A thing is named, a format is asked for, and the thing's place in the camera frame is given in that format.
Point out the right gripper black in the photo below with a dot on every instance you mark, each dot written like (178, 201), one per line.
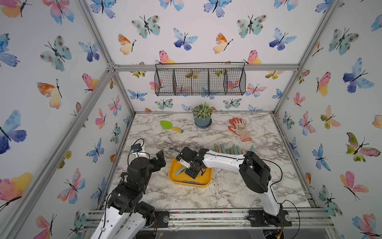
(191, 174)

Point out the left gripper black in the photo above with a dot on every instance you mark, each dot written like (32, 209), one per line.
(160, 159)

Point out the yellow plastic storage tray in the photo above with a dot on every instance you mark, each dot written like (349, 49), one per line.
(204, 179)

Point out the teal ceramic sheathed knife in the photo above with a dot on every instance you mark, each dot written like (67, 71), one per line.
(223, 150)

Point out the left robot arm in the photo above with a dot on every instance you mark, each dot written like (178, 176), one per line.
(125, 213)

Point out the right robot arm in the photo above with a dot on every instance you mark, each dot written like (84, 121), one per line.
(255, 173)

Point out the light teal folding knife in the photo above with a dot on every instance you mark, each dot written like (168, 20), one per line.
(179, 171)

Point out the grey green folding knife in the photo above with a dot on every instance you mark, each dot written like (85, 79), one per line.
(191, 182)

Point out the green toy garden trowel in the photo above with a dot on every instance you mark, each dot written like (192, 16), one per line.
(168, 125)

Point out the potted green plant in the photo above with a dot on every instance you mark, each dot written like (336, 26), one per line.
(202, 115)

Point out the red and pink glove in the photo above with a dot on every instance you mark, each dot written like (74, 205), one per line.
(238, 127)

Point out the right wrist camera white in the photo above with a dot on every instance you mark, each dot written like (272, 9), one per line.
(184, 163)

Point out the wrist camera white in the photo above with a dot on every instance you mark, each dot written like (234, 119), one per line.
(184, 163)
(137, 150)

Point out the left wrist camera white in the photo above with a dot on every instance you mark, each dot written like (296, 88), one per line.
(137, 150)

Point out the black wire wall basket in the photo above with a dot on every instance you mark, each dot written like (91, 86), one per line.
(200, 79)

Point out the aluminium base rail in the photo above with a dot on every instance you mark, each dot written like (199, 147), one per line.
(204, 219)

